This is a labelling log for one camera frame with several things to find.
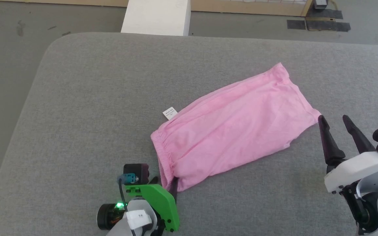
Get black floor tape under foot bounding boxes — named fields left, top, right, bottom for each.
left=308, top=8, right=343, bottom=20

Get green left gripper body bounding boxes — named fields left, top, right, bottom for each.
left=125, top=184, right=180, bottom=232

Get lemon print partition screen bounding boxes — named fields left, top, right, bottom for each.
left=0, top=0, right=314, bottom=17

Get pink cloth shorts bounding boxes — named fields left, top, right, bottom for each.
left=150, top=63, right=322, bottom=192

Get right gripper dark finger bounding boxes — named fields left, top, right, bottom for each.
left=318, top=115, right=346, bottom=166
left=342, top=114, right=376, bottom=155

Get white box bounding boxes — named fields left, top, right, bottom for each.
left=121, top=0, right=191, bottom=36

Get small black floor tape patch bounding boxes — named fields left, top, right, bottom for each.
left=286, top=20, right=306, bottom=30

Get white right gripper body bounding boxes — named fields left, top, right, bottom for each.
left=324, top=151, right=378, bottom=194

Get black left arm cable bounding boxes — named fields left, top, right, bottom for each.
left=117, top=174, right=137, bottom=236

